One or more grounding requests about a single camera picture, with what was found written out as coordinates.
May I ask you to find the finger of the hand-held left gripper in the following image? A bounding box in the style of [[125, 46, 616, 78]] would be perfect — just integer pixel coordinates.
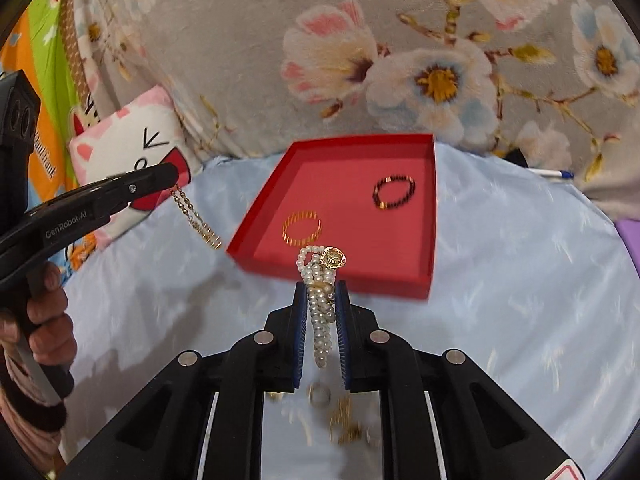
[[106, 162, 180, 212]]

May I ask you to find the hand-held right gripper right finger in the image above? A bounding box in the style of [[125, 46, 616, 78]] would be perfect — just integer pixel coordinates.
[[335, 280, 587, 480]]

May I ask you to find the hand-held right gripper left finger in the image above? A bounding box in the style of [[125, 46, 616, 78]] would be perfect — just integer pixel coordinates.
[[60, 282, 308, 480]]

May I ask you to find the white pearl bracelet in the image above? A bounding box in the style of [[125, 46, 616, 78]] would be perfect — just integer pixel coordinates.
[[295, 244, 349, 368]]

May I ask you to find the gold chain bracelet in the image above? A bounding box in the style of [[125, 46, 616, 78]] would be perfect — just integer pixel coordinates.
[[170, 183, 223, 251]]

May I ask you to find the red tray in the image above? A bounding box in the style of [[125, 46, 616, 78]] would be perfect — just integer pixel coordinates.
[[226, 133, 437, 301]]

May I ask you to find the person's left forearm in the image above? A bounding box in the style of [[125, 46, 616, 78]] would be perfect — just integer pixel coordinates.
[[0, 345, 68, 468]]

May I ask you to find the person's left hand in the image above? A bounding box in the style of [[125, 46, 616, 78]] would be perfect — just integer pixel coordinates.
[[0, 263, 77, 377]]

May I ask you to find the white pink cartoon pillow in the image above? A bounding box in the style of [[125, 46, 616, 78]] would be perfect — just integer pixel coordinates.
[[68, 85, 193, 261]]

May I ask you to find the light blue bed sheet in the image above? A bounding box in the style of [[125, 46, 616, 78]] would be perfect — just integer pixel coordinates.
[[62, 142, 632, 480]]

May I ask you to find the colourful printed cloth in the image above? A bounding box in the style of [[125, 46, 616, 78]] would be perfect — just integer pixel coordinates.
[[0, 0, 98, 271]]

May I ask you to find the grey floral blanket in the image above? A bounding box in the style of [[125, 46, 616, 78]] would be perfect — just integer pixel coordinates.
[[65, 0, 640, 201]]

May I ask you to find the purple cloth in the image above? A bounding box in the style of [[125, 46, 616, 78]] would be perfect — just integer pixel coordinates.
[[615, 219, 640, 273]]

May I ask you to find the silver ring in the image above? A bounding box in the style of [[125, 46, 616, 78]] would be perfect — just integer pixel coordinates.
[[307, 382, 333, 407]]

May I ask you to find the gold chain necklace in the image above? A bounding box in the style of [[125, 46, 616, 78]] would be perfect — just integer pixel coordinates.
[[327, 395, 366, 446]]

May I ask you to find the gold bangle bracelet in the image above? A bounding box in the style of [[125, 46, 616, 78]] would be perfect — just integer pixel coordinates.
[[282, 209, 322, 247]]

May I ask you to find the dark bead bracelet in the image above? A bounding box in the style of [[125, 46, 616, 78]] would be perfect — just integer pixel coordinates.
[[373, 174, 417, 211]]

